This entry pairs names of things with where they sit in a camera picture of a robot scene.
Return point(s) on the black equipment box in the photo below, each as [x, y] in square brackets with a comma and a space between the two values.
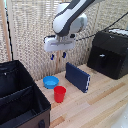
[110, 53]

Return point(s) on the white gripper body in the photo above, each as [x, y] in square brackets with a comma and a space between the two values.
[58, 44]

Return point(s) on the wooden post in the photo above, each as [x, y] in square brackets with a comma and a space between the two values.
[5, 30]

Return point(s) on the red plastic cup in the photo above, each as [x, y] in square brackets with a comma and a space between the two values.
[60, 93]

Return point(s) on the woven bamboo screen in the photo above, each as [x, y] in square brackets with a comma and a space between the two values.
[36, 30]

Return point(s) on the dark blue book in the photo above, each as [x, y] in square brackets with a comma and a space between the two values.
[77, 77]

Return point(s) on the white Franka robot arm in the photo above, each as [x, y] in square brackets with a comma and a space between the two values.
[70, 16]

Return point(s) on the blue bowl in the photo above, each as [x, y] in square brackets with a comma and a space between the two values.
[50, 81]

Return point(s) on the open black fabric case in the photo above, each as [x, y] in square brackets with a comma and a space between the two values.
[20, 96]

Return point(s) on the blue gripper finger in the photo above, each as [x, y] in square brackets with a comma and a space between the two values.
[64, 54]
[52, 56]

